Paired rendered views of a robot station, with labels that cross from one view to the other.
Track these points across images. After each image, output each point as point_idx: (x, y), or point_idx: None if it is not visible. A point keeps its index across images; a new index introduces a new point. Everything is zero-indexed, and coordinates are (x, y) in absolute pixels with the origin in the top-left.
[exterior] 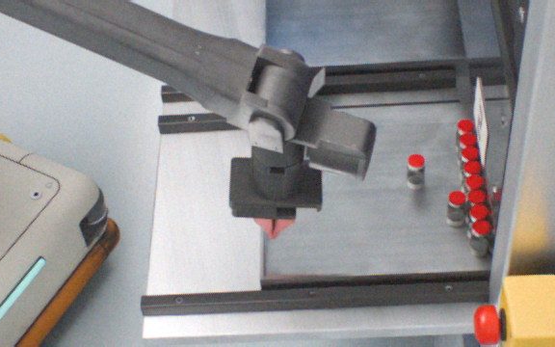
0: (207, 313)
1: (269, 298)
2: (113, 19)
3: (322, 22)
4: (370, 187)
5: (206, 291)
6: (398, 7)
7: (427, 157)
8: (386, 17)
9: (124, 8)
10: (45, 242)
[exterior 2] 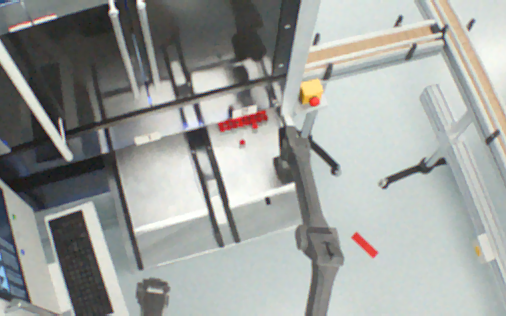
0: None
1: None
2: (310, 180)
3: (166, 198)
4: (247, 160)
5: None
6: (152, 170)
7: (229, 145)
8: (159, 173)
9: (305, 178)
10: None
